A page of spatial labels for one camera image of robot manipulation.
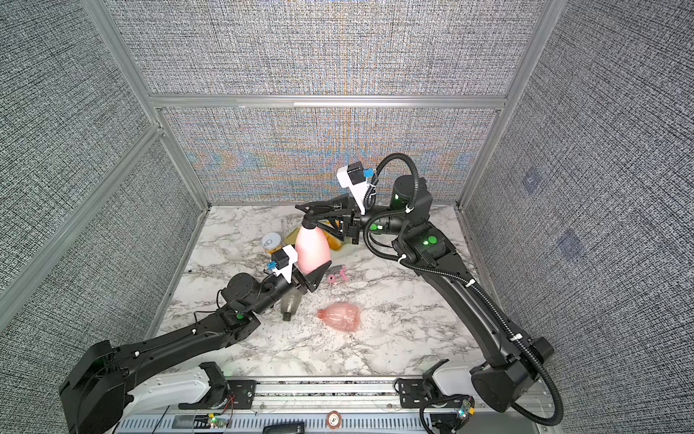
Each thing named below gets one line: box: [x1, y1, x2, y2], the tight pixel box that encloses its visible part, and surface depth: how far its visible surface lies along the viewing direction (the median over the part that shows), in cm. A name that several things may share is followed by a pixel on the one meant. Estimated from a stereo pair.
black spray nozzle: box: [294, 201, 332, 230], surface depth 55 cm
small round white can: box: [261, 232, 283, 255], surface depth 102 cm
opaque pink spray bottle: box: [294, 226, 331, 275], surface depth 60 cm
